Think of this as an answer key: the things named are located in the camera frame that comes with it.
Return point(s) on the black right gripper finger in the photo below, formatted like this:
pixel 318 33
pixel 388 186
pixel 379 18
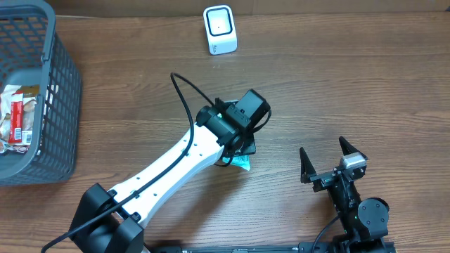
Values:
pixel 348 149
pixel 307 169

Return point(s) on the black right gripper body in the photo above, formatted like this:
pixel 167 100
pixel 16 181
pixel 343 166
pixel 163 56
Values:
pixel 328 176

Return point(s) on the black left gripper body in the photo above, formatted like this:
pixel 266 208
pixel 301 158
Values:
pixel 247 148

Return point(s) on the teal orange snack pack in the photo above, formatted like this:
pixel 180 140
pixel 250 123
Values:
pixel 242 161

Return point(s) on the brown white snack pouch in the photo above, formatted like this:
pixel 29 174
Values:
pixel 29 105

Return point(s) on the red stick packet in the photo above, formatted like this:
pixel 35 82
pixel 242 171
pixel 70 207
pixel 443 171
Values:
pixel 16 118

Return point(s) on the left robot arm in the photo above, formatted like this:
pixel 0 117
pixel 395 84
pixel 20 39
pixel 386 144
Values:
pixel 115 220

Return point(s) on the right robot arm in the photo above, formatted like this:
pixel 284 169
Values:
pixel 360 225

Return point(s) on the white barcode scanner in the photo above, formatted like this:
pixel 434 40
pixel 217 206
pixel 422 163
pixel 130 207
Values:
pixel 220 29

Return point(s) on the grey plastic shopping basket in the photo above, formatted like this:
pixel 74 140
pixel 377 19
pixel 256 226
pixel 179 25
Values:
pixel 32 54

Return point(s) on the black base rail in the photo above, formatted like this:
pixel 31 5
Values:
pixel 232 249

